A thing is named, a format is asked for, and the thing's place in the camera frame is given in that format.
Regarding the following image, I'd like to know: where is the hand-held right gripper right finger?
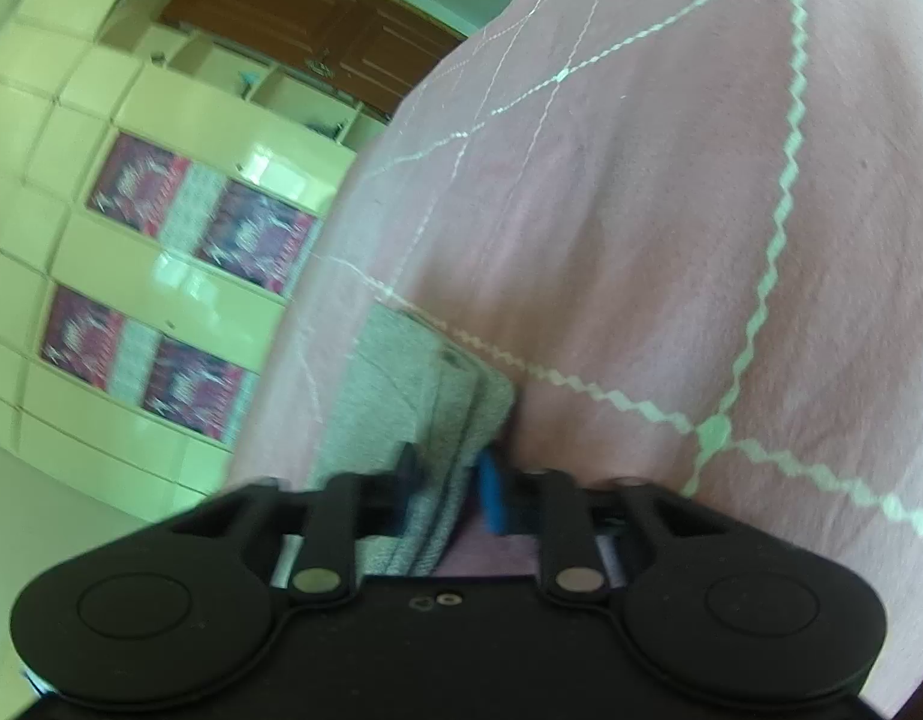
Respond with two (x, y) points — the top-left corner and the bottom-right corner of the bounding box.
(474, 448), (738, 608)

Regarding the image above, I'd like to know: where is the grey-green towel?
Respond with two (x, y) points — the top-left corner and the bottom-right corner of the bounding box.
(309, 303), (519, 580)

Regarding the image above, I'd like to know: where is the white corner shelf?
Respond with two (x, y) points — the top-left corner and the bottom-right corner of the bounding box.
(152, 36), (393, 160)

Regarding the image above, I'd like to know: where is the brown wooden door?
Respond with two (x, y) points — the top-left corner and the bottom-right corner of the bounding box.
(160, 0), (471, 122)

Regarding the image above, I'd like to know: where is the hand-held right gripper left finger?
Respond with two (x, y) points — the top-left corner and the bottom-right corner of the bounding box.
(169, 442), (426, 606)

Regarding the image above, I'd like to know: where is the white glossy wardrobe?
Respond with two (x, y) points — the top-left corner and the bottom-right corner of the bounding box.
(0, 0), (404, 515)

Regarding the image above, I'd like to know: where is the bed with pink checked sheet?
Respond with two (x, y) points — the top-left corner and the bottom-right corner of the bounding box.
(223, 0), (923, 715)

